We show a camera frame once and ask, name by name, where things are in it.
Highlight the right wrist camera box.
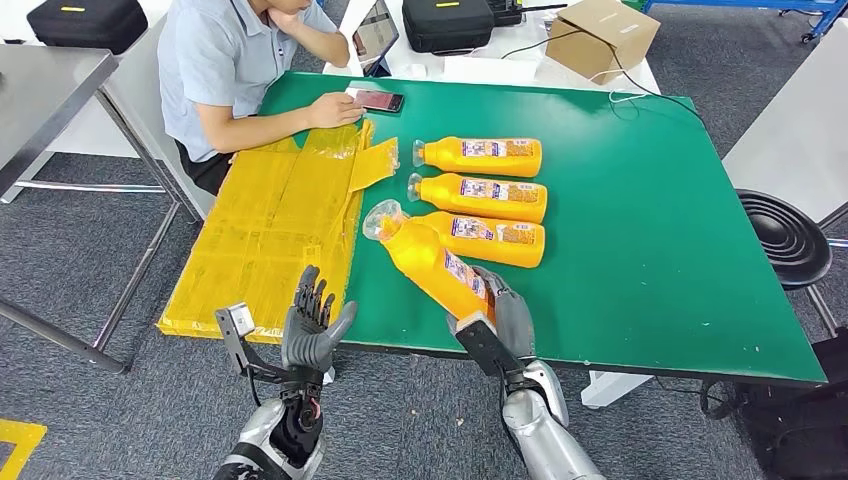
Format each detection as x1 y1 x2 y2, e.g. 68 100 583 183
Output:
453 311 531 392

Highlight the white table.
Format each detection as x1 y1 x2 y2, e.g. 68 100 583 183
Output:
321 0 662 95

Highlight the black bag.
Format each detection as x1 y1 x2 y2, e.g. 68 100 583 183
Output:
735 331 848 480

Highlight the blue metal frame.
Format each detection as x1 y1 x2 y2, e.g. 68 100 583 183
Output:
642 0 848 42

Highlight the yellow floor tape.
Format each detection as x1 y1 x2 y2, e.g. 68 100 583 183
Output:
0 418 49 480

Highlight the black round stool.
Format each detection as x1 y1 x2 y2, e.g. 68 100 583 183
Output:
735 188 839 336

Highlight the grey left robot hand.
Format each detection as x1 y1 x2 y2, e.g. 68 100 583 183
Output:
280 265 360 376

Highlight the yellow taped cardboard sheet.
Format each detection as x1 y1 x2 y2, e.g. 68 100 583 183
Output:
156 119 401 346

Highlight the grey metal table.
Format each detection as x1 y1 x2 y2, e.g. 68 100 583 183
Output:
0 44 203 372

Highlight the person's left hand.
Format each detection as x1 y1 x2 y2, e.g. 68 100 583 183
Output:
268 5 308 33

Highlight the black carrying case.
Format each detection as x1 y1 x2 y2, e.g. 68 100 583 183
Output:
402 0 497 54
26 0 150 56

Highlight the green table mat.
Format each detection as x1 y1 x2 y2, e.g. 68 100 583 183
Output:
254 71 829 386

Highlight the brown cardboard box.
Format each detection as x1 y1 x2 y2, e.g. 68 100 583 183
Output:
545 0 662 85

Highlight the person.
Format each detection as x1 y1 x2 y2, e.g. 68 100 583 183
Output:
156 0 367 197

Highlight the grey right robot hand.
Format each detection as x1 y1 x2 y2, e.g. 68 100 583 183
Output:
471 265 537 364

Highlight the pale grey table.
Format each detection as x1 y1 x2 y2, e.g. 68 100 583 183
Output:
722 19 848 230

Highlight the black cable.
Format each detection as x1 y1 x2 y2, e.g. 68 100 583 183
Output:
500 27 708 128

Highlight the smartphone with red screen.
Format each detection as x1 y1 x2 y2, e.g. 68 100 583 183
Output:
345 87 405 114

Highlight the orange detergent bottle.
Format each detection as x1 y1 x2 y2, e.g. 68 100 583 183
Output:
407 210 547 270
362 198 498 324
406 172 549 225
411 136 544 179

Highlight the tablet on stand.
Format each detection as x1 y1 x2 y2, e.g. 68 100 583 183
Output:
351 0 401 77

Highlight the person's right hand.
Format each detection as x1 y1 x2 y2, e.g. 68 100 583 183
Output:
305 91 366 130

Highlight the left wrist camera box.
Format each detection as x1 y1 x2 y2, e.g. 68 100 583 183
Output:
213 301 257 376

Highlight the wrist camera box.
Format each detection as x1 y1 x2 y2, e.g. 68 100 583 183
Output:
453 311 531 392
213 301 257 376

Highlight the pale grey bench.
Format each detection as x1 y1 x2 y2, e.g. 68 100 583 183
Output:
99 16 217 220

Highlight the white cable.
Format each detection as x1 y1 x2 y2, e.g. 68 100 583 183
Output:
589 67 651 105

